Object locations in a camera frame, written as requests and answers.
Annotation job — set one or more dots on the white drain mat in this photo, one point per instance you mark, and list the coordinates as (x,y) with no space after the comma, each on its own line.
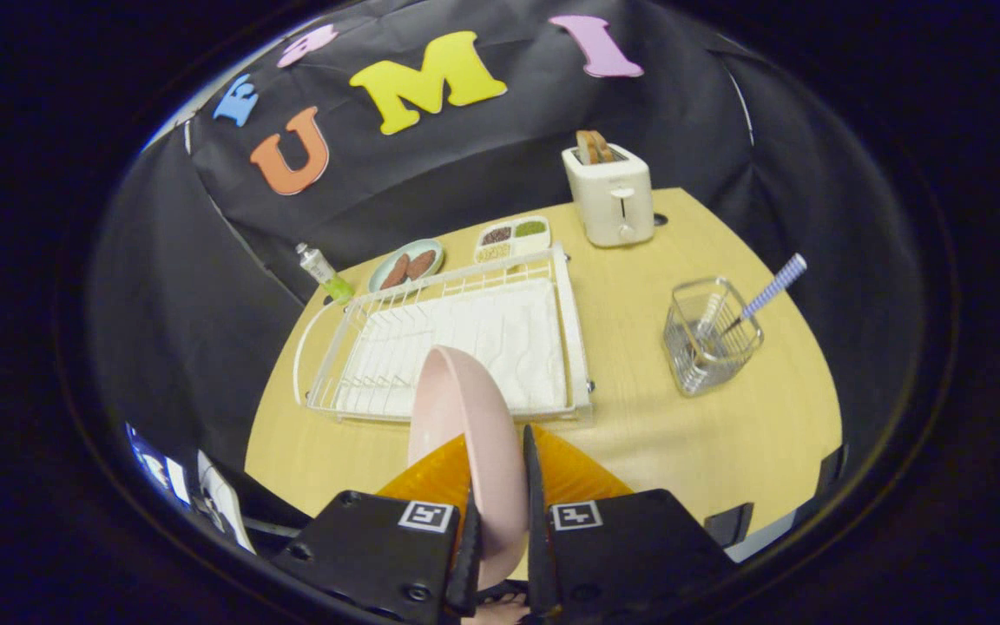
(500,338)

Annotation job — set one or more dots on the black backdrop cloth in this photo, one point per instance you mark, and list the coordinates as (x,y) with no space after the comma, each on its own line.
(465,174)

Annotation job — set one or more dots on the small teal plate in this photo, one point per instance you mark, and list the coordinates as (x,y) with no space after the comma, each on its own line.
(376,279)

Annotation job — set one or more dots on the white paper sheet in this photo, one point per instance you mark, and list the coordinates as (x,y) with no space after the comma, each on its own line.
(224,502)

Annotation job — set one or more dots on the pink plate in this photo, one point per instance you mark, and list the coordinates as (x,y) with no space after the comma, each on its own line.
(474,434)

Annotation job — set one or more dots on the brown sausage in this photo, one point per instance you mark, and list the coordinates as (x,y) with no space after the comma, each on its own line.
(395,272)
(420,264)

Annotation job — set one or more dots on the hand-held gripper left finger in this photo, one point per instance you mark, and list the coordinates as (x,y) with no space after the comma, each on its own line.
(465,573)

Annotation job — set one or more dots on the clear green dish soap bottle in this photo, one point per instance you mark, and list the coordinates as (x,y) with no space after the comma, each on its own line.
(326,276)

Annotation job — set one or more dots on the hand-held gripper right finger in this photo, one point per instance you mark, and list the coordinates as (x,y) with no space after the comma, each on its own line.
(536,555)

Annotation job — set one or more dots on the brown bread slice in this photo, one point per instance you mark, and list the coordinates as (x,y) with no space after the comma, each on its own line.
(591,146)

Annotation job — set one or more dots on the cream toaster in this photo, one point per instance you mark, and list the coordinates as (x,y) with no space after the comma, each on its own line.
(613,208)

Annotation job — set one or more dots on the blue lit screen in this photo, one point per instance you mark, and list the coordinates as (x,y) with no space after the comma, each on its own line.
(157,469)

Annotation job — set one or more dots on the white divided snack tray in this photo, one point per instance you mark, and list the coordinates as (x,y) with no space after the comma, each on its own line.
(511,234)

